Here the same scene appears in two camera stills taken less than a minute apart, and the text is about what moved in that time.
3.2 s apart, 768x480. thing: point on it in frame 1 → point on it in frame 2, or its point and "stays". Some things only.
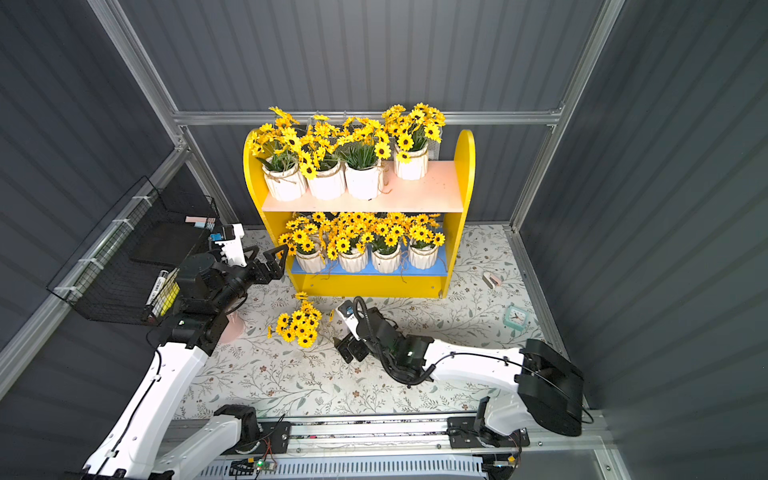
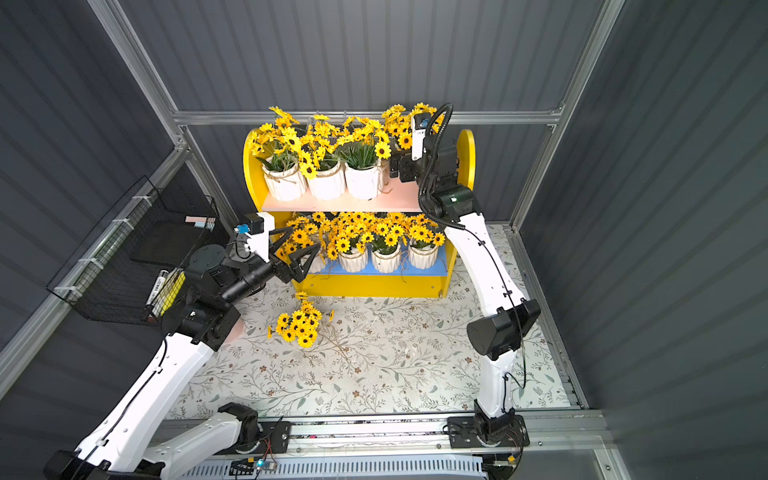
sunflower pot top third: [362, 149] stays
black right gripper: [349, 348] → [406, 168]
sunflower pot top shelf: [417, 130] stays
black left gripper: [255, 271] → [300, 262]
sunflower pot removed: [301, 326] stays
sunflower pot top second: [320, 163] stays
